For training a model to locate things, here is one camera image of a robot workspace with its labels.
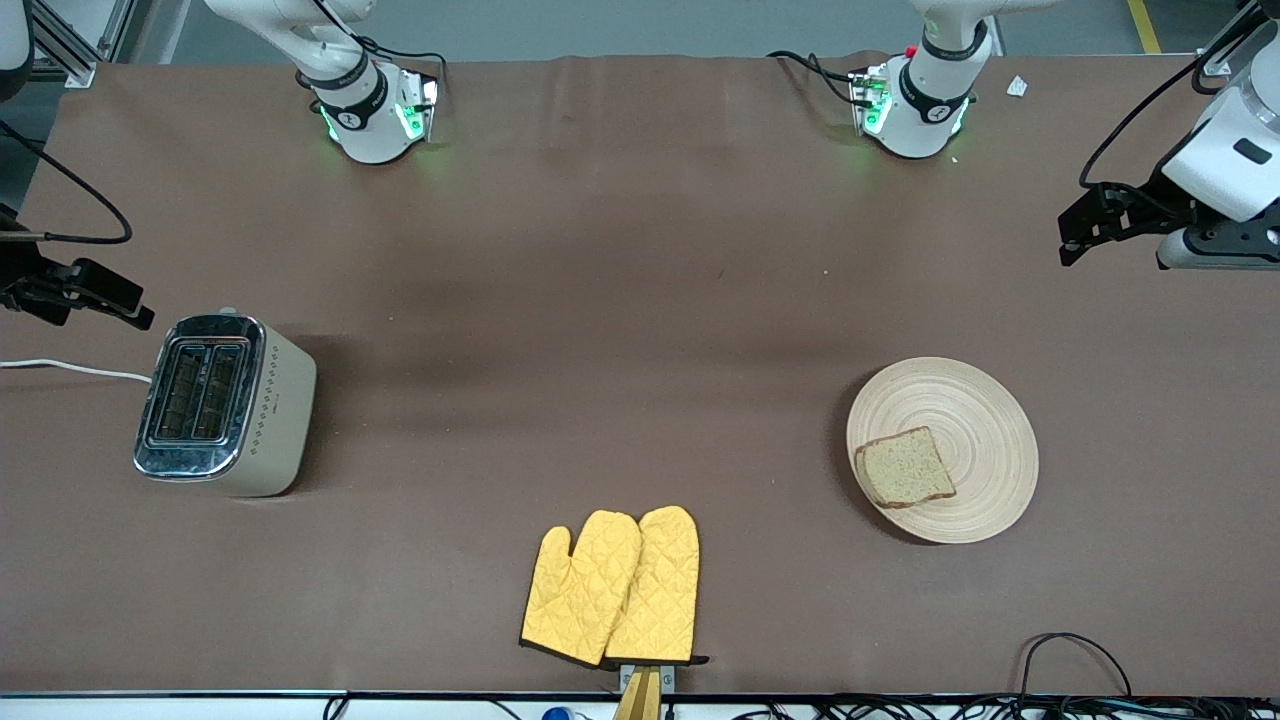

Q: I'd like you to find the white toaster power cord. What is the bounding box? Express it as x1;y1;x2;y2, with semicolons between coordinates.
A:
0;357;154;385

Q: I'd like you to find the black cable bundle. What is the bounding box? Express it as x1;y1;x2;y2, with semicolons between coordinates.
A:
735;694;1280;720

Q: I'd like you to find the brown table mat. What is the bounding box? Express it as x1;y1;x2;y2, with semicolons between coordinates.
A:
0;52;1280;699

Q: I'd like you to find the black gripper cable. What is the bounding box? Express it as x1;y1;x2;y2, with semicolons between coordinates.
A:
1078;5;1263;201
0;120;134;247

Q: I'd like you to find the black looped cable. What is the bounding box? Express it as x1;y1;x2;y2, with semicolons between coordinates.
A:
1017;631;1134;701

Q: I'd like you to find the yellow quilted oven mitt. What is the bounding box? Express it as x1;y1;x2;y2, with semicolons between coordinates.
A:
519;510;644;669
603;505;711;667

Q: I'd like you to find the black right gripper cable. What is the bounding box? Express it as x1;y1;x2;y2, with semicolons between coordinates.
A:
0;120;134;247

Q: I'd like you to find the aluminium frame profile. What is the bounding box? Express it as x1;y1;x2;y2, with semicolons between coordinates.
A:
1195;0;1263;78
28;0;136;89

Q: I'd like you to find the black left arm base cable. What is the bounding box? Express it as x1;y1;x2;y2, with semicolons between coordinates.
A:
766;49;873;107

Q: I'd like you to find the round wooden plate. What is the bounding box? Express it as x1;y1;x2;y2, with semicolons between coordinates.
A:
846;356;1040;546

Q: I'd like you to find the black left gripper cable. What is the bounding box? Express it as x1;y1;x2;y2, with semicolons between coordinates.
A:
1078;5;1263;201

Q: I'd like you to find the brown bread slice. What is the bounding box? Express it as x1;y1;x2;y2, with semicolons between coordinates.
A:
853;425;958;511

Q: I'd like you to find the cream and chrome toaster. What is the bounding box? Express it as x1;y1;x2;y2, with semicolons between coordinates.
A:
133;311;319;499

